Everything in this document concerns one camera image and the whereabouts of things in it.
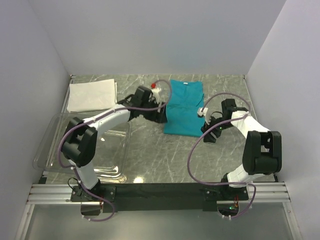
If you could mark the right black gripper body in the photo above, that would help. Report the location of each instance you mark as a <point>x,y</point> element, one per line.
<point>217,130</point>

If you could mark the teal t shirt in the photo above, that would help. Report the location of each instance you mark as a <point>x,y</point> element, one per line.
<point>181,110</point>

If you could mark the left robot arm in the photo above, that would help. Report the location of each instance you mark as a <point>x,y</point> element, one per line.
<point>79,142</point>

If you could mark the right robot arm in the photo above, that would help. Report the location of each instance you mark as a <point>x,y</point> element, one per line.
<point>262,154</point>

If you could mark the clear plastic bin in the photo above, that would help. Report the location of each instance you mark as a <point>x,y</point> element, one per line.
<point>111,148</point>

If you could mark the folded white t shirt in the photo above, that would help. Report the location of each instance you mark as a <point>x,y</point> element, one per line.
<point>92,96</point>

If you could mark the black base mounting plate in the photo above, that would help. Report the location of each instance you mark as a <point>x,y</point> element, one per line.
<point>169,196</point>

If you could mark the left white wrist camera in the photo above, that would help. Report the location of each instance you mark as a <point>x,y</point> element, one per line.
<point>155,94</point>

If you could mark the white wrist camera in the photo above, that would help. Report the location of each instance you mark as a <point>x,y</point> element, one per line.
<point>155,94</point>
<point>203,112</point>

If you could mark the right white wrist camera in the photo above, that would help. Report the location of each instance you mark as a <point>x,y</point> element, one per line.
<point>203,112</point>

